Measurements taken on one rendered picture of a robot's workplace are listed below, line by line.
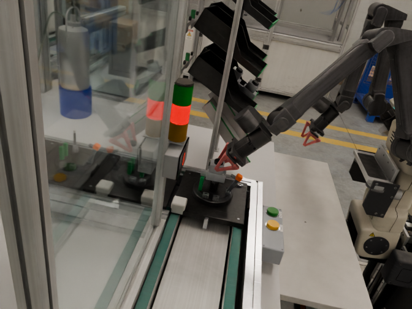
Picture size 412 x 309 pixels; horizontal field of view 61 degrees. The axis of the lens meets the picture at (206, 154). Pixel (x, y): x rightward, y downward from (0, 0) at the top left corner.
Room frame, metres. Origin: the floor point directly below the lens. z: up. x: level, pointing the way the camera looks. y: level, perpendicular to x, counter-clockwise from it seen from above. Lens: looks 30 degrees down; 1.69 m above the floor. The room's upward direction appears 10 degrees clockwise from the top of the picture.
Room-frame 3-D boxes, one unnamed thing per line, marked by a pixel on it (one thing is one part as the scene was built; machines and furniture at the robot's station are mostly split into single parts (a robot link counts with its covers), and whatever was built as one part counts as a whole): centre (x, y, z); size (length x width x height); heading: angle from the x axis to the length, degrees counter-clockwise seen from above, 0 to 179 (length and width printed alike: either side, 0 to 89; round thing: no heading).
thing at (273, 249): (0.89, -0.26, 0.93); 0.21 x 0.07 x 0.06; 176
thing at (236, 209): (0.99, -0.05, 0.96); 0.24 x 0.24 x 0.02; 86
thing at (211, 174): (0.99, -0.04, 1.08); 0.08 x 0.04 x 0.07; 87
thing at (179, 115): (0.81, 0.08, 1.33); 0.05 x 0.05 x 0.05
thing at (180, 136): (0.81, 0.08, 1.28); 0.05 x 0.05 x 0.05
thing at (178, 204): (0.90, 0.06, 0.97); 0.05 x 0.05 x 0.04; 86
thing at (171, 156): (0.81, 0.08, 1.29); 0.12 x 0.05 x 0.25; 176
